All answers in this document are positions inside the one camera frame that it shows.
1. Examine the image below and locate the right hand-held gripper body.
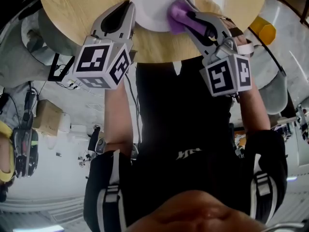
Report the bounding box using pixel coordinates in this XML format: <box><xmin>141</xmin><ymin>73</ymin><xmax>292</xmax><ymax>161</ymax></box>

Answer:
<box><xmin>199</xmin><ymin>37</ymin><xmax>253</xmax><ymax>98</ymax></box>

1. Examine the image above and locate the purple cloth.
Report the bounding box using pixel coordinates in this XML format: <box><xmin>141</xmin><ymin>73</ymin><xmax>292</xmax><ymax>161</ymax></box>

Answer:
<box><xmin>167</xmin><ymin>0</ymin><xmax>215</xmax><ymax>37</ymax></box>

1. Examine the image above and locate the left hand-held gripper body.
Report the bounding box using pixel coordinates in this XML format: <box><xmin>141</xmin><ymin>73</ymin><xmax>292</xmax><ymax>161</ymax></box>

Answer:
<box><xmin>72</xmin><ymin>31</ymin><xmax>135</xmax><ymax>90</ymax></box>

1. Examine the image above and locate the yellow stool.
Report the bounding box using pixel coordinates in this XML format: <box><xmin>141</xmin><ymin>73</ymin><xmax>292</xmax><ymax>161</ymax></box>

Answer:
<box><xmin>248</xmin><ymin>15</ymin><xmax>277</xmax><ymax>45</ymax></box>

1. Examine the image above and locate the person's right hand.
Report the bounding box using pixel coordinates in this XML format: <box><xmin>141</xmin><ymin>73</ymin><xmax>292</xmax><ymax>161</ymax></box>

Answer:
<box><xmin>221</xmin><ymin>17</ymin><xmax>255</xmax><ymax>56</ymax></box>

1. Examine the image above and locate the person's left forearm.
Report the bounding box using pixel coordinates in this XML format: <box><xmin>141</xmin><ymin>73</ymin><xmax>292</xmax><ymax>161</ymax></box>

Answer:
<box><xmin>103</xmin><ymin>81</ymin><xmax>134</xmax><ymax>152</ymax></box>

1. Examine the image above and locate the person's face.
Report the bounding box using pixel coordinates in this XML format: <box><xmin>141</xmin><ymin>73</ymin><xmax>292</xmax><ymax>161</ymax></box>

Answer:
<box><xmin>125</xmin><ymin>189</ymin><xmax>266</xmax><ymax>232</ymax></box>

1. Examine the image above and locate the person's right forearm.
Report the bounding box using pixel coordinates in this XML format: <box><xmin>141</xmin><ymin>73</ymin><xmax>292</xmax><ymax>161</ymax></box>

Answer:
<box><xmin>238</xmin><ymin>89</ymin><xmax>271</xmax><ymax>132</ymax></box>

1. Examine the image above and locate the person in dark shirt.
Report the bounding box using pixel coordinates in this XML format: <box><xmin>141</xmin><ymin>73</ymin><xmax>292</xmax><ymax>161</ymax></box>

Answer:
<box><xmin>83</xmin><ymin>57</ymin><xmax>289</xmax><ymax>232</ymax></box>

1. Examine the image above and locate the white plate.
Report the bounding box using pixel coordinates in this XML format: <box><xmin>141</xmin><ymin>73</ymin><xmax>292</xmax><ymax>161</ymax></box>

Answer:
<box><xmin>129</xmin><ymin>0</ymin><xmax>196</xmax><ymax>33</ymax></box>

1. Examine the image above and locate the cardboard box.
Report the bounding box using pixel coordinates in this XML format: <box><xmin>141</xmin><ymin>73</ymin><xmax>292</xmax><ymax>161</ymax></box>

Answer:
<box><xmin>32</xmin><ymin>100</ymin><xmax>64</xmax><ymax>137</ymax></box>

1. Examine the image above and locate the round wooden side table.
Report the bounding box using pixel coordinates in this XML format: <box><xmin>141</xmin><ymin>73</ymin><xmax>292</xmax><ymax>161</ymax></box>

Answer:
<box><xmin>38</xmin><ymin>0</ymin><xmax>268</xmax><ymax>64</ymax></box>

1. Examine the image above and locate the grey armchair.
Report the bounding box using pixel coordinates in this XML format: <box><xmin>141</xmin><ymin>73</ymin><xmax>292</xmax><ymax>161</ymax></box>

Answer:
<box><xmin>246</xmin><ymin>44</ymin><xmax>288</xmax><ymax>116</ymax></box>
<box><xmin>0</xmin><ymin>8</ymin><xmax>80</xmax><ymax>82</ymax></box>

